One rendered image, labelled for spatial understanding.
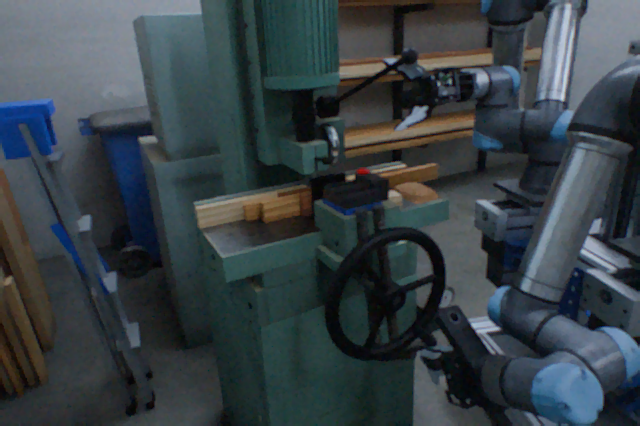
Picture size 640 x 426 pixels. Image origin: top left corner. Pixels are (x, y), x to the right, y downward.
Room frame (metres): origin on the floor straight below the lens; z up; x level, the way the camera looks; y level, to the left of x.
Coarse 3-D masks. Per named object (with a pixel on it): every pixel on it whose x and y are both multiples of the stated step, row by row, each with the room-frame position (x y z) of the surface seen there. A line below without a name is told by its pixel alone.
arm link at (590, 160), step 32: (608, 96) 0.67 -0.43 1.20; (576, 128) 0.69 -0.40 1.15; (608, 128) 0.66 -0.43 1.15; (576, 160) 0.68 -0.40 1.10; (608, 160) 0.66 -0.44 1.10; (576, 192) 0.66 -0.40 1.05; (544, 224) 0.67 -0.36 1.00; (576, 224) 0.64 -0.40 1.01; (544, 256) 0.64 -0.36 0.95; (576, 256) 0.64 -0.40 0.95; (512, 288) 0.67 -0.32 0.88; (544, 288) 0.63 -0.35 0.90; (512, 320) 0.63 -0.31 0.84; (544, 320) 0.60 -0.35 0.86
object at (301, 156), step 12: (288, 144) 1.09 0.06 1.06; (300, 144) 1.04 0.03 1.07; (312, 144) 1.04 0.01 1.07; (324, 144) 1.05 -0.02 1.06; (288, 156) 1.10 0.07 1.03; (300, 156) 1.03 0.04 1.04; (312, 156) 1.04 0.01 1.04; (324, 156) 1.05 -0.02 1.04; (300, 168) 1.04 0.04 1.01; (312, 168) 1.03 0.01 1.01; (324, 168) 1.05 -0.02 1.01
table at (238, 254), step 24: (312, 216) 1.01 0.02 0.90; (408, 216) 1.02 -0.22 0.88; (432, 216) 1.05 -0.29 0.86; (216, 240) 0.90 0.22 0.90; (240, 240) 0.89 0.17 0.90; (264, 240) 0.88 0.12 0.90; (288, 240) 0.88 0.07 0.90; (312, 240) 0.90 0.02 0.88; (216, 264) 0.86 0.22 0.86; (240, 264) 0.83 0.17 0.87; (264, 264) 0.85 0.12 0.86; (288, 264) 0.87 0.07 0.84; (336, 264) 0.82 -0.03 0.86
